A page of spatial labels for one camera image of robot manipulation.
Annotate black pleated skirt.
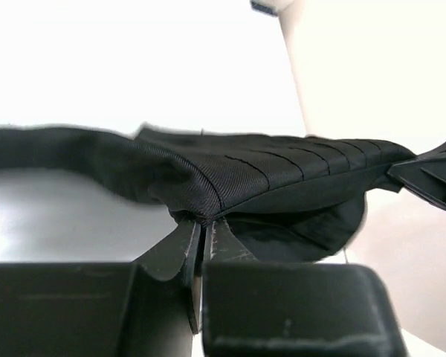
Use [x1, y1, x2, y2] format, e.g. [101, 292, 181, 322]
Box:
[0, 127, 414, 262]

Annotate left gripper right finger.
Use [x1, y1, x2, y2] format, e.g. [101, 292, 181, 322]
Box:
[201, 220, 408, 357]

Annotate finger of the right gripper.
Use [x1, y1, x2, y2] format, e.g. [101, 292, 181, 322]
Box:
[388, 141, 446, 211]

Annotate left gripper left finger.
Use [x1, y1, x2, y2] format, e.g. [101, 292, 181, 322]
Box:
[0, 221, 201, 356]

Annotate right blue corner label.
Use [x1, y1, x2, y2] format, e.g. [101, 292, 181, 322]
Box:
[250, 0, 278, 17]

